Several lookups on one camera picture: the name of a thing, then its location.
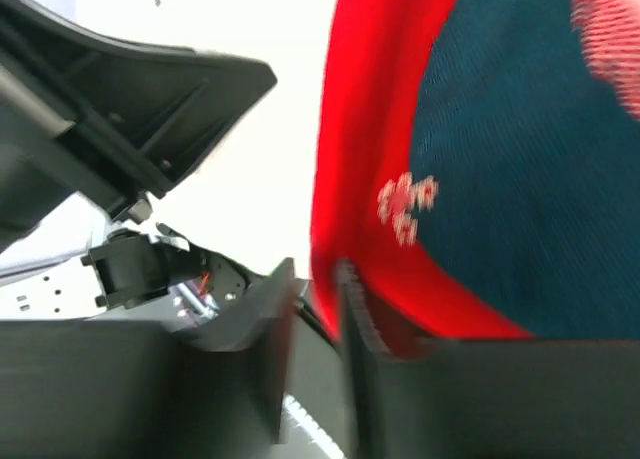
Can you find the white pillow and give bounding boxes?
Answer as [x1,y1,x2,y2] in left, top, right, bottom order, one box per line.
[36,0,336,279]

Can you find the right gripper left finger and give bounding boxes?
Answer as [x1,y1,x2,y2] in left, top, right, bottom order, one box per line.
[1,259,296,458]

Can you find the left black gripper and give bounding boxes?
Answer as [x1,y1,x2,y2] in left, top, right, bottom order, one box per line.
[1,0,277,247]

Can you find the red patterned pillowcase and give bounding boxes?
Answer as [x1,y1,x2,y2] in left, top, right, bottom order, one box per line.
[311,0,639,339]

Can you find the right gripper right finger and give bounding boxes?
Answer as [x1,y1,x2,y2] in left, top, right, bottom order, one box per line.
[336,263,639,458]

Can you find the white slotted cable duct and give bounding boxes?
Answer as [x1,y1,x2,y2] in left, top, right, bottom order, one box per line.
[283,394,346,459]

